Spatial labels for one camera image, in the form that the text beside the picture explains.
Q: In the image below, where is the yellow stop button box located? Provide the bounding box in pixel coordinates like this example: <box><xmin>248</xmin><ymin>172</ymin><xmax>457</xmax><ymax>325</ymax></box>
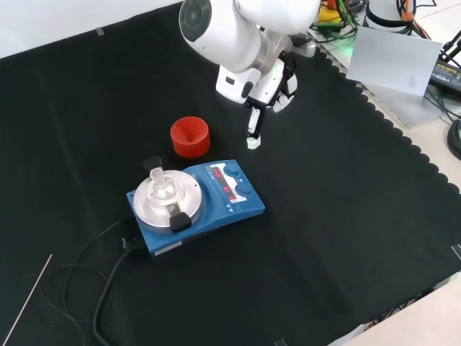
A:
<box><xmin>318</xmin><ymin>3</ymin><xmax>346</xmax><ymax>32</ymax></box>

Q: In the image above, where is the green cable bundle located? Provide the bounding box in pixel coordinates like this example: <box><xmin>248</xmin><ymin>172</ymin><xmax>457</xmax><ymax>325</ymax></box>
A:
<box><xmin>310</xmin><ymin>17</ymin><xmax>358</xmax><ymax>43</ymax></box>

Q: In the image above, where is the orange cable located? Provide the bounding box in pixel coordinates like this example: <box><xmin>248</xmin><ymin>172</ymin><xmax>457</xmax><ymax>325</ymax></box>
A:
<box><xmin>402</xmin><ymin>0</ymin><xmax>433</xmax><ymax>40</ymax></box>

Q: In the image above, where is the heater with blue base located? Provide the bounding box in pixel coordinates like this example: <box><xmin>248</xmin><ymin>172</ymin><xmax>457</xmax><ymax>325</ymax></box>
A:
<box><xmin>125</xmin><ymin>155</ymin><xmax>267</xmax><ymax>259</ymax></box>

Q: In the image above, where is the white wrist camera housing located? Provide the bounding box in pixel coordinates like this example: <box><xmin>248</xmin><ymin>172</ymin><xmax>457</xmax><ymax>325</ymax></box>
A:
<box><xmin>215</xmin><ymin>66</ymin><xmax>262</xmax><ymax>105</ymax></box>

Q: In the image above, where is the black power adapter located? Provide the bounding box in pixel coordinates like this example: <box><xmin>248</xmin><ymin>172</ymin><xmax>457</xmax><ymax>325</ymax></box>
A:
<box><xmin>428</xmin><ymin>59</ymin><xmax>461</xmax><ymax>89</ymax></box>

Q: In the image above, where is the thick black power cable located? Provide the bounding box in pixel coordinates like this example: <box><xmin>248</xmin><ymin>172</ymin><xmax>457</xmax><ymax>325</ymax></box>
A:
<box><xmin>92</xmin><ymin>236</ymin><xmax>148</xmax><ymax>346</ymax></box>

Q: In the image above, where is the grey metal base plate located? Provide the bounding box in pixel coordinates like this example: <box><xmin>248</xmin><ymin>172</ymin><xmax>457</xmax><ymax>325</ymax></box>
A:
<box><xmin>305</xmin><ymin>28</ymin><xmax>451</xmax><ymax>128</ymax></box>

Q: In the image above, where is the thin glass rod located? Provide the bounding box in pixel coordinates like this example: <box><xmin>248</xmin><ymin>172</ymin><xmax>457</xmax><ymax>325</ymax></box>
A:
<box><xmin>1</xmin><ymin>254</ymin><xmax>53</xmax><ymax>344</ymax></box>

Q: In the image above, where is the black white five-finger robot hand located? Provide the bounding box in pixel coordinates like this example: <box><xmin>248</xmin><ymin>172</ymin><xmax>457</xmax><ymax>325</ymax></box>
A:
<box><xmin>246</xmin><ymin>58</ymin><xmax>300</xmax><ymax>151</ymax></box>

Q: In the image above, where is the clear round-bottom glass flask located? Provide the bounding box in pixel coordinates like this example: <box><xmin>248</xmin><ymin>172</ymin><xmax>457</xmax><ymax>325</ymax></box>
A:
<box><xmin>149</xmin><ymin>167</ymin><xmax>178</xmax><ymax>203</ymax></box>

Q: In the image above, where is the black bench cloth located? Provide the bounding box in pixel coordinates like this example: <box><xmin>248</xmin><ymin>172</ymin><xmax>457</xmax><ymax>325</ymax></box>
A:
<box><xmin>0</xmin><ymin>0</ymin><xmax>461</xmax><ymax>346</ymax></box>

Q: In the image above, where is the pale grey board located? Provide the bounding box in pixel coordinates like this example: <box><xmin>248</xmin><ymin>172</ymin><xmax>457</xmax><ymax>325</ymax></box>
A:
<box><xmin>345</xmin><ymin>25</ymin><xmax>444</xmax><ymax>97</ymax></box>

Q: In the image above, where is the black tripod leg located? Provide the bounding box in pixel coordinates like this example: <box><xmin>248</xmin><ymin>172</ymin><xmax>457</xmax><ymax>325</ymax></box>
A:
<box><xmin>439</xmin><ymin>30</ymin><xmax>461</xmax><ymax>68</ymax></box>

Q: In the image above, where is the thin black cable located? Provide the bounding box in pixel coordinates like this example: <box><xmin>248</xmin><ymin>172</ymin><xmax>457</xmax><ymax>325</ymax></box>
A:
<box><xmin>37</xmin><ymin>218</ymin><xmax>133</xmax><ymax>346</ymax></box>

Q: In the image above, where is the coiled thick black cable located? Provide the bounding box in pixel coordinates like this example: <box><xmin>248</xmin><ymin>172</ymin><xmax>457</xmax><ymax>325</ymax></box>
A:
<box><xmin>446</xmin><ymin>118</ymin><xmax>461</xmax><ymax>161</ymax></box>

